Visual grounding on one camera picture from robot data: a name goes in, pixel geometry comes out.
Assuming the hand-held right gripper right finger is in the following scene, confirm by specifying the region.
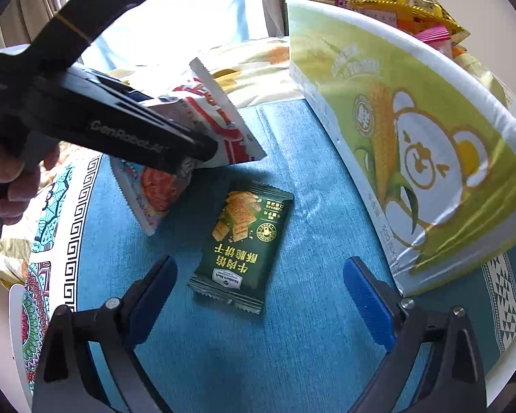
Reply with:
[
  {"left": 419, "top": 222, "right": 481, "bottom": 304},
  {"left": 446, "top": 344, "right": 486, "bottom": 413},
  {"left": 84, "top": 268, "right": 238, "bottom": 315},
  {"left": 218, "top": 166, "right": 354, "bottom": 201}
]
[{"left": 343, "top": 256, "right": 487, "bottom": 413}]

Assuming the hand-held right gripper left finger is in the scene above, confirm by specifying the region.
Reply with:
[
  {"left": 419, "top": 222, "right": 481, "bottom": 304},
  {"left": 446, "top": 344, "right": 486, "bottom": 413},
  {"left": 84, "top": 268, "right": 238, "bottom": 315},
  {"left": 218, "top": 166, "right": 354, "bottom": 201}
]
[{"left": 32, "top": 255, "right": 178, "bottom": 413}]

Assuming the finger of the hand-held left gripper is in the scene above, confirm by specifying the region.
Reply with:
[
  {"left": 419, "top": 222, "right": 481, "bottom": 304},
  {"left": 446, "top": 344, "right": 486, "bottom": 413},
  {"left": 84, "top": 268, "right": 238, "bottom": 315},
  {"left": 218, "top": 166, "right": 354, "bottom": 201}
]
[
  {"left": 89, "top": 107, "right": 219, "bottom": 173},
  {"left": 74, "top": 66, "right": 186, "bottom": 128}
]

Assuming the red and white snack bag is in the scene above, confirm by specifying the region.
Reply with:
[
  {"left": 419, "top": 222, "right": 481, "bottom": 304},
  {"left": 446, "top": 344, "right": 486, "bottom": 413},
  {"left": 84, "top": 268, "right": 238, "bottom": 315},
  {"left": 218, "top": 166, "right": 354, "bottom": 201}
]
[{"left": 109, "top": 58, "right": 266, "bottom": 237}]

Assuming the dark green cracker packet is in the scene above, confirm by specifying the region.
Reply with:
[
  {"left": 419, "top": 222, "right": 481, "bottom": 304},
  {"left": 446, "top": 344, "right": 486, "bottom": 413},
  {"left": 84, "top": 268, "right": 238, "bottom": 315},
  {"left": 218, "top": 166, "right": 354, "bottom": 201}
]
[{"left": 187, "top": 179, "right": 295, "bottom": 316}]

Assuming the green and white cardboard box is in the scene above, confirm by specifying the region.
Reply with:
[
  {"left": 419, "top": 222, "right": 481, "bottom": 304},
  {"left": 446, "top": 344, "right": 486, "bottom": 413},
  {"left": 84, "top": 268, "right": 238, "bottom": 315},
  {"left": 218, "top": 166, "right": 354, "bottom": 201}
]
[{"left": 285, "top": 0, "right": 516, "bottom": 298}]

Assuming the white and yellow snack bag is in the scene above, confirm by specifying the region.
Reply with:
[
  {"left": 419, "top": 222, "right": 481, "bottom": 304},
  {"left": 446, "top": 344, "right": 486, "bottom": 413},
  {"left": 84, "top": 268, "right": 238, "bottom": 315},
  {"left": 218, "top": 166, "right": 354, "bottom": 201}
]
[{"left": 451, "top": 47, "right": 516, "bottom": 126}]

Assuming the person's left hand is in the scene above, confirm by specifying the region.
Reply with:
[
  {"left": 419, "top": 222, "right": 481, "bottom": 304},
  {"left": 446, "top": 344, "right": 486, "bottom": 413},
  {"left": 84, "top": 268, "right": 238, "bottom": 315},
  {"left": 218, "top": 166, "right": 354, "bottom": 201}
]
[{"left": 0, "top": 131, "right": 62, "bottom": 225}]

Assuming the teal patterned tablecloth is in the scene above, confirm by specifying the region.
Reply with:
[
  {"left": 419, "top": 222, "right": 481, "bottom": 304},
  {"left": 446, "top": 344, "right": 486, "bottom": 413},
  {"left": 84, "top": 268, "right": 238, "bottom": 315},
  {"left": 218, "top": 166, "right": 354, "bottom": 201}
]
[{"left": 21, "top": 99, "right": 516, "bottom": 413}]

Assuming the pink and white snack packet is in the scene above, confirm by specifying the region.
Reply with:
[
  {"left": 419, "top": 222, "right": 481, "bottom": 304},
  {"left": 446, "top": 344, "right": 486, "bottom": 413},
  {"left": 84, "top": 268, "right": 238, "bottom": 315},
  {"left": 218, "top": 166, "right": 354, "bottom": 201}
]
[{"left": 414, "top": 26, "right": 455, "bottom": 59}]

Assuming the gold patterned snack bag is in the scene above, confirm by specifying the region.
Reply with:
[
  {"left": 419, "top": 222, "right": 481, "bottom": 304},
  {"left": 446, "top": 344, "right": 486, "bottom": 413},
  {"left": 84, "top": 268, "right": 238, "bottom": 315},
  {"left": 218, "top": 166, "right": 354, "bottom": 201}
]
[{"left": 348, "top": 0, "right": 472, "bottom": 44}]

